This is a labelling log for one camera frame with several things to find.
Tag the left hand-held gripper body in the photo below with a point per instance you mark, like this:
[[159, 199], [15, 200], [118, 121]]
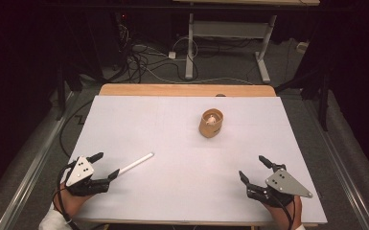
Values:
[[80, 172]]

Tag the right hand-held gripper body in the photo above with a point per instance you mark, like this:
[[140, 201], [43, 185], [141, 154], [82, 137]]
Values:
[[286, 184]]

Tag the white straw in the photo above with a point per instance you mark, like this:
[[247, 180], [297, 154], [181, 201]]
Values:
[[137, 164]]

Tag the person's right hand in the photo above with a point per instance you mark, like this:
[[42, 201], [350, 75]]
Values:
[[282, 215]]

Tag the person's left hand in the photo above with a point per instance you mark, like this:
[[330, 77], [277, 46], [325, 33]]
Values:
[[70, 202]]

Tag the white table cover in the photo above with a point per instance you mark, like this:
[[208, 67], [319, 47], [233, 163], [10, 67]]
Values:
[[179, 172]]

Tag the small white lump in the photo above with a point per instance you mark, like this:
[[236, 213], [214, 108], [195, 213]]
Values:
[[211, 120]]

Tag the small dark round object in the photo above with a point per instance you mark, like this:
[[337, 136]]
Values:
[[220, 95]]

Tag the black metal stand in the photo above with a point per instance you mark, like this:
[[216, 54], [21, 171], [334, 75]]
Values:
[[323, 102]]

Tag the wooden table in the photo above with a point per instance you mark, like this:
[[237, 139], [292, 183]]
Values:
[[185, 90]]

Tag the white floor box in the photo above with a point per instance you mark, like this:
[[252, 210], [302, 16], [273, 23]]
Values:
[[302, 47]]

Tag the white power adapter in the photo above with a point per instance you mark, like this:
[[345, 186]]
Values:
[[172, 55]]

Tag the aluminium rail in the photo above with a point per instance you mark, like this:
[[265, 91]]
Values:
[[341, 169], [35, 166]]

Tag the white metal desk frame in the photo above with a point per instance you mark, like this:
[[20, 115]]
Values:
[[230, 29]]

